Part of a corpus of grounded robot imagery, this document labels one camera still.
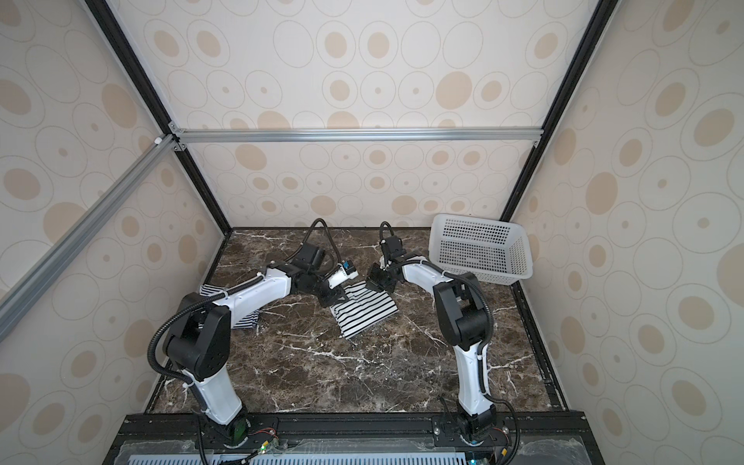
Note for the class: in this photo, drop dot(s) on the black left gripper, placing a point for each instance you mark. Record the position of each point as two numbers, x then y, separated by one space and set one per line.
333 296

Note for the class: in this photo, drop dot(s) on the back aluminium frame rail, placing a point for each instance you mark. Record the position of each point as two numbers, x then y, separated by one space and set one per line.
359 135

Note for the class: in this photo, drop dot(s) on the white plastic laundry basket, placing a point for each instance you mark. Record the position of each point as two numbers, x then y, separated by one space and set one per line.
496 252

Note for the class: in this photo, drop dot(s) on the blue white striped tank top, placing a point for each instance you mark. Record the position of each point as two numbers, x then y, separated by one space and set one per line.
243 301

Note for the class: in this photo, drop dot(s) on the aluminium frame rail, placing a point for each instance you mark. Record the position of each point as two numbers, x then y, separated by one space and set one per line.
21 299
359 135

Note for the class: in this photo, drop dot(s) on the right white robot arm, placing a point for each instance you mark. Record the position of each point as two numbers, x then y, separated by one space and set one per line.
465 321

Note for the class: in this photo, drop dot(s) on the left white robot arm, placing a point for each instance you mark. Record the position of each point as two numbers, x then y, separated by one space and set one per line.
194 345

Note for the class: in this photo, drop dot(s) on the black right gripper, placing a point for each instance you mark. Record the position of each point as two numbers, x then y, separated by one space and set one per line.
379 279

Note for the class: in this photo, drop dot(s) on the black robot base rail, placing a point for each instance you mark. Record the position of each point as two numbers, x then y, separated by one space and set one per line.
417 438

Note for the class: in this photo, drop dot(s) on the left aluminium frame rail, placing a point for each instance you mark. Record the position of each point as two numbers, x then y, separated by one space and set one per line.
21 299

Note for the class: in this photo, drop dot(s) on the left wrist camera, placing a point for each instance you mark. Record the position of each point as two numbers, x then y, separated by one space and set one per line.
344 271

